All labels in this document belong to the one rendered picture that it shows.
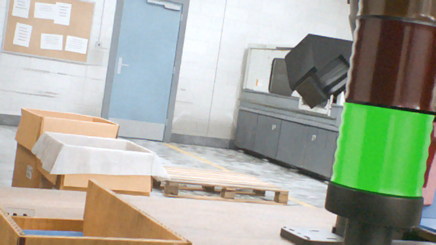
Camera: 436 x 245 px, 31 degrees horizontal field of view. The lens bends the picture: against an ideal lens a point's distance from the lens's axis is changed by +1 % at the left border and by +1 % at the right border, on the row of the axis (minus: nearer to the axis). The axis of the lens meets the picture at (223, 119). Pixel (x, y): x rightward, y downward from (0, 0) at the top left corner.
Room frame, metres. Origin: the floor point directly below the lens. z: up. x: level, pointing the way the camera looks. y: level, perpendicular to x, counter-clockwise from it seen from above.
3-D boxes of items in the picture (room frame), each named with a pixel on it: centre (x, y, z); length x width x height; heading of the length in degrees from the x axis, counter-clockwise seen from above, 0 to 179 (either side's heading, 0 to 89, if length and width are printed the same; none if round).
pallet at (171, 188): (7.41, 0.05, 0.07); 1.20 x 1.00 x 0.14; 115
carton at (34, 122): (4.77, 0.93, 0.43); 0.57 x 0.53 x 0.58; 27
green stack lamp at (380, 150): (0.33, -0.07, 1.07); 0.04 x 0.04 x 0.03
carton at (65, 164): (4.22, 0.64, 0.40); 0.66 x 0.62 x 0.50; 23
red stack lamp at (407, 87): (0.33, -0.07, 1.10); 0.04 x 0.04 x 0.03
